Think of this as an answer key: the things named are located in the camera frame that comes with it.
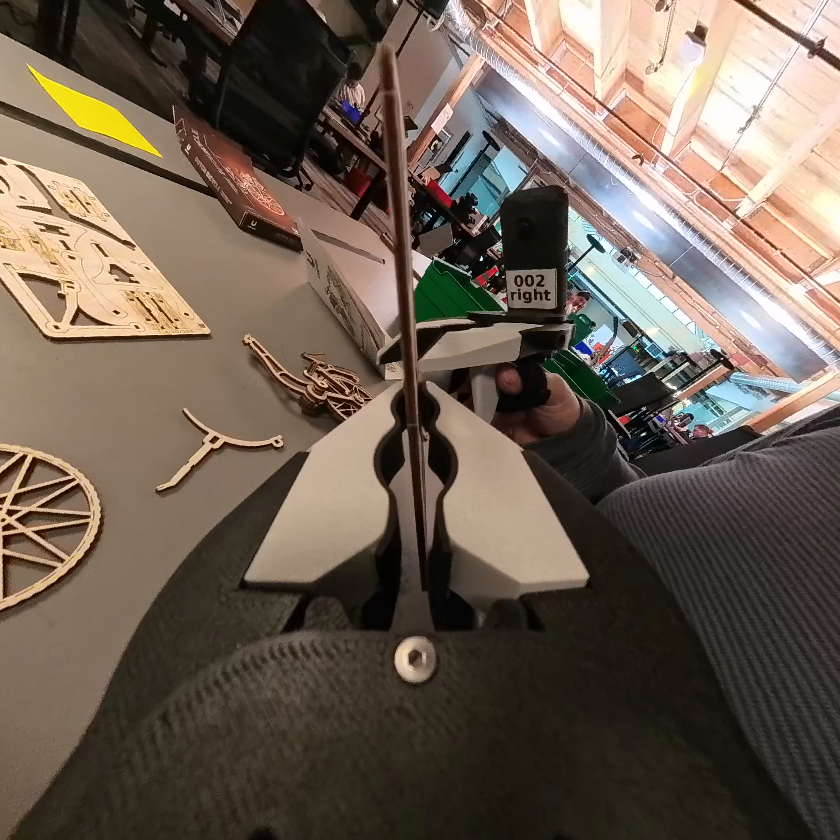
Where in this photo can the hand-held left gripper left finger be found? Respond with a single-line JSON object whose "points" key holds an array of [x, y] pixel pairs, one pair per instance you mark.
{"points": [[315, 518]]}

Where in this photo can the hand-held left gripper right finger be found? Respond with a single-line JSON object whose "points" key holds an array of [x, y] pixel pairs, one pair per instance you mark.
{"points": [[512, 518]]}

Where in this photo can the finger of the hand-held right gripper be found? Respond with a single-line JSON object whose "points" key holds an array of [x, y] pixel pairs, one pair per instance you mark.
{"points": [[479, 348], [433, 328]]}

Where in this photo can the wooden parts sheet curved cutout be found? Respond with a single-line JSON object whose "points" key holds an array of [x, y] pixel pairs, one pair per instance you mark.
{"points": [[403, 262]]}

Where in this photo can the wooden spoked wheel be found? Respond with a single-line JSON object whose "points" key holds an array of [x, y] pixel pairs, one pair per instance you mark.
{"points": [[95, 518]]}

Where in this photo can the wooden parts sheet with slots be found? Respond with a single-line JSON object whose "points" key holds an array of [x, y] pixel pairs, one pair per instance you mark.
{"points": [[39, 308]]}

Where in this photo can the person's right forearm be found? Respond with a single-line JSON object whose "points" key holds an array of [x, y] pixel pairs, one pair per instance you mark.
{"points": [[590, 446]]}

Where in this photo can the wooden bicycle model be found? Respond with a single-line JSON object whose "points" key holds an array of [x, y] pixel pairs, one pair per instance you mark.
{"points": [[328, 394]]}

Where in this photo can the person's right hand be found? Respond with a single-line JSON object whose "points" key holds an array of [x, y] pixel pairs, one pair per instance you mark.
{"points": [[558, 410]]}

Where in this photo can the green storage bin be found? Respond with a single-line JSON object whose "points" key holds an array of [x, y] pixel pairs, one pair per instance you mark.
{"points": [[453, 289]]}

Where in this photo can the assembly instruction booklet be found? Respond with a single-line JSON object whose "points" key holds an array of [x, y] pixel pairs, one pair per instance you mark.
{"points": [[348, 262]]}

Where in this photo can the wooden curved fender part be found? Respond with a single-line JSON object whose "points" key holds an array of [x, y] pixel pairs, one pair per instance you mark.
{"points": [[211, 441]]}

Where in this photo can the red storage bin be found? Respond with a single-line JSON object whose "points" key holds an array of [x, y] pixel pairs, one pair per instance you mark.
{"points": [[359, 180]]}

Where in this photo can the black angled panel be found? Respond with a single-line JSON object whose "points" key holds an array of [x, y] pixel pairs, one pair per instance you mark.
{"points": [[646, 394]]}

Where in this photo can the person's grey ribbed clothing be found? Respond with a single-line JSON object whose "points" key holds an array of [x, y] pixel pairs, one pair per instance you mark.
{"points": [[741, 590]]}

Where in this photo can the dark red product box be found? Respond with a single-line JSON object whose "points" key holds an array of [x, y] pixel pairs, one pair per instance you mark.
{"points": [[229, 184]]}

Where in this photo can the black mesh office chair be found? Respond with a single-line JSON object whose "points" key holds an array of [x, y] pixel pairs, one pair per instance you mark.
{"points": [[289, 72]]}

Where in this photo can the yellow sticky note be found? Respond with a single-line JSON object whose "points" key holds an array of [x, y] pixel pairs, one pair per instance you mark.
{"points": [[92, 108]]}

